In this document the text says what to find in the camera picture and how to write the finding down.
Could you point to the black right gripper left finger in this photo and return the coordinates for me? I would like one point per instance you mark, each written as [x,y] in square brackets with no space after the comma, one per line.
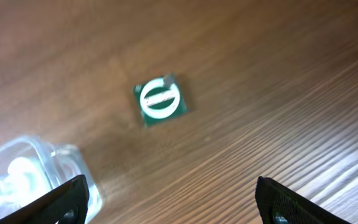
[67,203]

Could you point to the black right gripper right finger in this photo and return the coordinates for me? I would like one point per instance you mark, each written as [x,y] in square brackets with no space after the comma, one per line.
[278,204]

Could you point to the clear plastic bottle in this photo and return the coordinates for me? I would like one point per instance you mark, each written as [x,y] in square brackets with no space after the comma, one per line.
[25,182]

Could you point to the green Zam-Buk ointment box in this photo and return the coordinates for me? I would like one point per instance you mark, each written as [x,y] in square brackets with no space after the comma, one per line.
[159,100]

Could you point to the clear plastic container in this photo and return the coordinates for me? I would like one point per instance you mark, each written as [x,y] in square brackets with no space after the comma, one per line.
[59,162]

